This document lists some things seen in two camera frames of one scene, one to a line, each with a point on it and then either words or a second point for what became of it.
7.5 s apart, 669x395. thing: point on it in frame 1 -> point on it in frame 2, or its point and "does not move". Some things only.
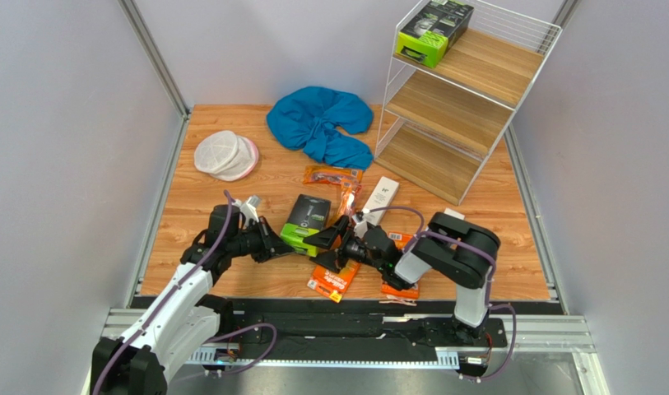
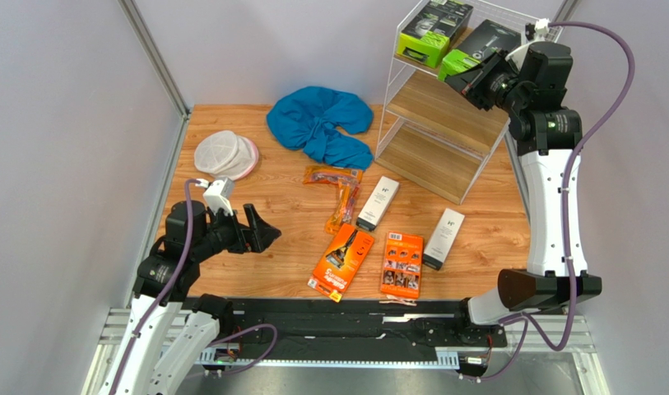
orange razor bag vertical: [346, 200] does not move
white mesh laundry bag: [226, 155] does not move
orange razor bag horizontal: [324, 174] does not move
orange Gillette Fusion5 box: [331, 284] does not move
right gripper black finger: [327, 238] -> [466, 81]
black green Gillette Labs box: [308, 216] -> [479, 46]
